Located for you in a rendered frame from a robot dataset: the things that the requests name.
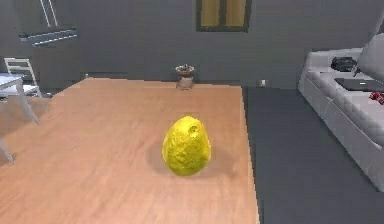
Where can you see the brown plant pot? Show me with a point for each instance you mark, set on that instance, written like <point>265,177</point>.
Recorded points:
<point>184,78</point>

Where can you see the yellow lemon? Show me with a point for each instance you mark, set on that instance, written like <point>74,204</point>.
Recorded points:
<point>185,150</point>

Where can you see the wooden table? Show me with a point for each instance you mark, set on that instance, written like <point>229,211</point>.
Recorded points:
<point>100,150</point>

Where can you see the white sofa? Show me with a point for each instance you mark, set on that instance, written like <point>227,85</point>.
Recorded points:
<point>346,106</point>

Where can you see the black bag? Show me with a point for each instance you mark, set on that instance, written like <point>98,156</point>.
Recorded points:
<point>343,63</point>

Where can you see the black laptop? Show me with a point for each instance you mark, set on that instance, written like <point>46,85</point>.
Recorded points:
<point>360,84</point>

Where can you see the white chair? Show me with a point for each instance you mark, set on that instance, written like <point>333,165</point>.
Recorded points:
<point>23,75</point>

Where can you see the red object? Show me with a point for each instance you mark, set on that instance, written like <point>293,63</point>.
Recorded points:
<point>377,97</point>

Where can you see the grey sofa pillow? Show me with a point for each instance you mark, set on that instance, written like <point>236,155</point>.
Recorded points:
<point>372,56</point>

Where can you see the small white wall socket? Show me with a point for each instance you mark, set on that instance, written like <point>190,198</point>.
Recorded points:
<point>263,82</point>

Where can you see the grey wall shelf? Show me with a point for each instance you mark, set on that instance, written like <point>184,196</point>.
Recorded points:
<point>48,36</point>

